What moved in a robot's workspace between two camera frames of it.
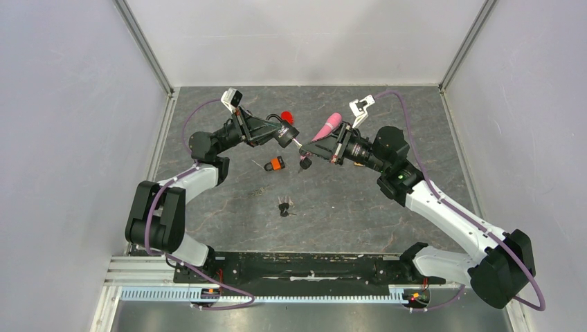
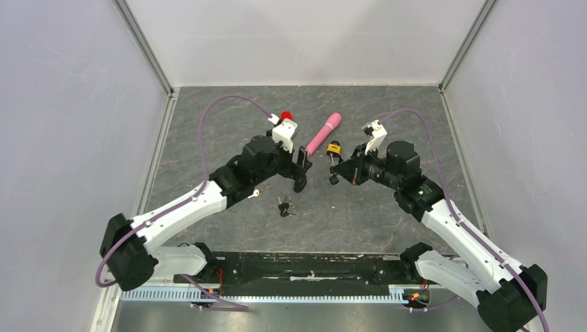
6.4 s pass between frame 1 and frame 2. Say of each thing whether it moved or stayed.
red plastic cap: stayed
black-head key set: moved
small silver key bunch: stayed
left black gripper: moved
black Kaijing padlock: moved
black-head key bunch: stayed
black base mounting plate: stayed
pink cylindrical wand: stayed
